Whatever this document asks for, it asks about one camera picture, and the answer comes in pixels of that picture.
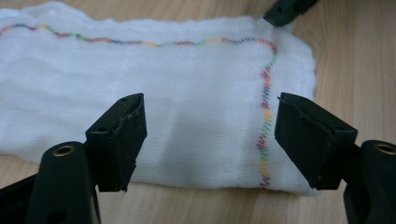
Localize white cloth with coloured stitching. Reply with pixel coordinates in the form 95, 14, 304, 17
0, 1, 321, 198

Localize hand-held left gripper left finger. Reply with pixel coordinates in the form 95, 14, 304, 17
85, 92, 149, 193

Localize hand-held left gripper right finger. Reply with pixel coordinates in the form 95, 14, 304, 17
274, 91, 359, 191

